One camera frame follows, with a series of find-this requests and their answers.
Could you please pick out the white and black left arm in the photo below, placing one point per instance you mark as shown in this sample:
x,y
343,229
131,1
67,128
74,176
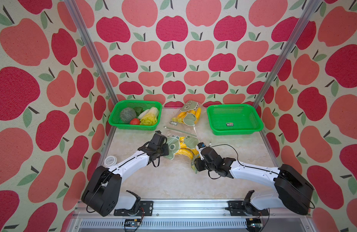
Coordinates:
x,y
102,194

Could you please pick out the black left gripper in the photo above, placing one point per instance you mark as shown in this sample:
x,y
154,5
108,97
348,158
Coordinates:
x,y
166,146

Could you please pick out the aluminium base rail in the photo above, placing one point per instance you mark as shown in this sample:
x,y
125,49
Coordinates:
x,y
191,215

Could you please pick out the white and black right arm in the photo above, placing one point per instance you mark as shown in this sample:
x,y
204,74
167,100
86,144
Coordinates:
x,y
289,189

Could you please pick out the zip-top bag with dinosaur print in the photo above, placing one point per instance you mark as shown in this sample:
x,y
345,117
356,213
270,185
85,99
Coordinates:
x,y
170,140

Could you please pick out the green broccoli head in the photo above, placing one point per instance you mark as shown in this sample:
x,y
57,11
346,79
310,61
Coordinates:
x,y
127,114

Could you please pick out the yellow banana bunch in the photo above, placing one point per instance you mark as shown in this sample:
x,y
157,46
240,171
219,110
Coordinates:
x,y
185,145

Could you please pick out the green basket with vegetables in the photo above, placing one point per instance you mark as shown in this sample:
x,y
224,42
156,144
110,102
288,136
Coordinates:
x,y
114,119

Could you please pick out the aluminium frame post left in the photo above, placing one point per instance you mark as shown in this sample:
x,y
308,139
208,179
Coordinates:
x,y
91,48

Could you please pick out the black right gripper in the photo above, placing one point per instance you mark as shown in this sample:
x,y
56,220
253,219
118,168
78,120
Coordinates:
x,y
197,164

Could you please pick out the empty green plastic basket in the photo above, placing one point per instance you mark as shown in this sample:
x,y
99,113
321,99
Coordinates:
x,y
234,119

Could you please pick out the small white lidded bottle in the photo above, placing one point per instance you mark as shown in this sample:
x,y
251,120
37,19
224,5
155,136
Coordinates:
x,y
110,161

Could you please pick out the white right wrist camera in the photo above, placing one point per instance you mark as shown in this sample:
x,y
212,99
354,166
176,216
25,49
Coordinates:
x,y
200,146

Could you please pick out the bananas in far bag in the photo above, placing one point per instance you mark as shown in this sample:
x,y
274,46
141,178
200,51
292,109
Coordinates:
x,y
189,118

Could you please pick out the red tomato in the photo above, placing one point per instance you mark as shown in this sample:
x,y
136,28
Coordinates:
x,y
135,121

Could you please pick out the green pepper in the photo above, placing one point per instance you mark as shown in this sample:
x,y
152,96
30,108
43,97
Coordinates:
x,y
138,110

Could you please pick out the yellow-green cabbage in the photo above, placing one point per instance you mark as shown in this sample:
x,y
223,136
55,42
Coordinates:
x,y
149,117

